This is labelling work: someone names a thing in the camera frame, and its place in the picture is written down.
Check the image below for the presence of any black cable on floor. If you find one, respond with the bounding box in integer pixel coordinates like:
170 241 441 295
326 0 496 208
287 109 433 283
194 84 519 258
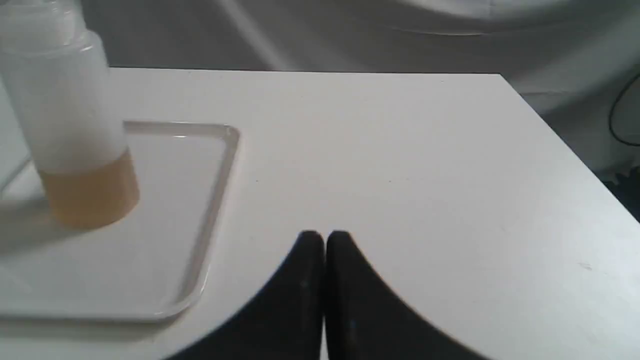
608 74 640 148

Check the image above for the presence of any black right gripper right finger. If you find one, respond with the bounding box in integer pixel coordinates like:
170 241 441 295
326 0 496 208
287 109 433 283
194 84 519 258
325 230 480 360

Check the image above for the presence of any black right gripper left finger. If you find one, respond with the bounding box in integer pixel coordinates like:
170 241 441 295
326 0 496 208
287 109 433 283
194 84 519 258
172 230 325 360

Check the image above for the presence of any translucent squeeze bottle amber liquid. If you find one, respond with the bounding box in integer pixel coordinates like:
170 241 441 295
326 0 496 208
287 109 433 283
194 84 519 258
1 0 140 229

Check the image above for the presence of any white plastic tray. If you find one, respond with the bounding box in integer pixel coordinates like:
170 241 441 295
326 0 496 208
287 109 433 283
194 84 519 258
0 120 241 323

